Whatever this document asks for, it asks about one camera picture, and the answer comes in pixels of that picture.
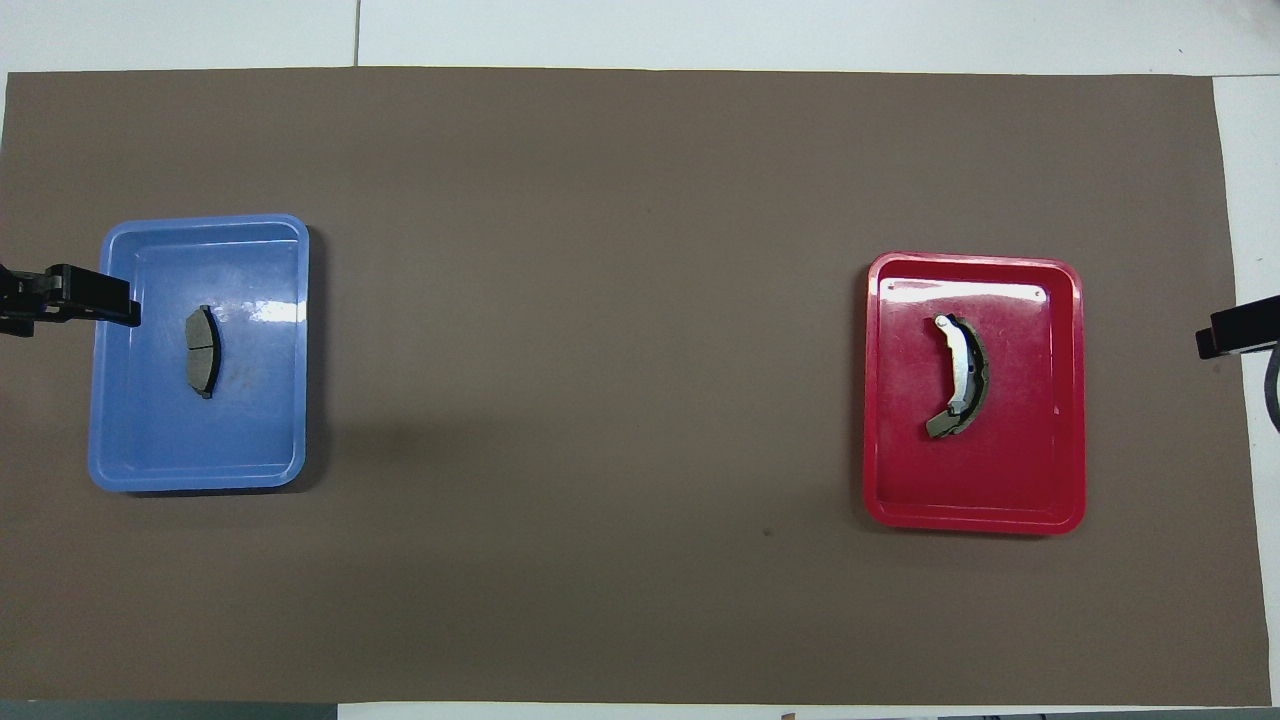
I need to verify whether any blue plastic tray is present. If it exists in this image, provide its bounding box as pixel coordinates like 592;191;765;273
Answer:
87;213;311;494

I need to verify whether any red plastic tray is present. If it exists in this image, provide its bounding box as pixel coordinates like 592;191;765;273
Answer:
862;251;1087;536

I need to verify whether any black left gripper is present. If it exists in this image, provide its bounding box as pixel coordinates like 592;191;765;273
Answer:
0;263;142;338

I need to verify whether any grey brake pad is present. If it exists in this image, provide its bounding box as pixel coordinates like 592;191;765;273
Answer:
184;305;223;400

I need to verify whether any brown table mat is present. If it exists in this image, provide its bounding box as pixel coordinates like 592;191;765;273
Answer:
0;67;1273;706

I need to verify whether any curved silver brake shoe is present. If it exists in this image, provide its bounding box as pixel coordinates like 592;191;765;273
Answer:
925;314;990;440

